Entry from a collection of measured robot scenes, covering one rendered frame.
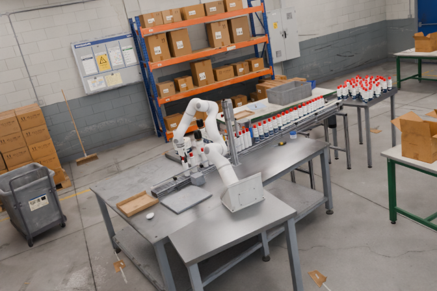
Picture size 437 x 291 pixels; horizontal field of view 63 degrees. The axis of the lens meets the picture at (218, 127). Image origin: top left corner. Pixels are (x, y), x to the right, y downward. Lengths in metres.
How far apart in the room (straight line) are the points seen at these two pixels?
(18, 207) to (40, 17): 3.90
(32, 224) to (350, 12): 8.98
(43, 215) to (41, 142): 1.60
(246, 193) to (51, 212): 2.97
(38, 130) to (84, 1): 2.74
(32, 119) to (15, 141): 0.41
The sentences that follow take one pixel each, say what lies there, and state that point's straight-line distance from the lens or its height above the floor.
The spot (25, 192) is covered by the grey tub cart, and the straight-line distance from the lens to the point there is 4.93.
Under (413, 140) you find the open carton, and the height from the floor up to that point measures 0.96.
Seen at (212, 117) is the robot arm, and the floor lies 1.48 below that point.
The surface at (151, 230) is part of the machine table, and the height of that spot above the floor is 0.83.
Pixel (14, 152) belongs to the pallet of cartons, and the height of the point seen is 0.85.
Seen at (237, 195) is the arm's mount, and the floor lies 0.96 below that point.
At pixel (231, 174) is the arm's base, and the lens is 2.93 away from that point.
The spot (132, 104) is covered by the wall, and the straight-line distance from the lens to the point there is 7.88.
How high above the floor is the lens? 2.33
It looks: 18 degrees down
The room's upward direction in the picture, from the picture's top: 11 degrees counter-clockwise
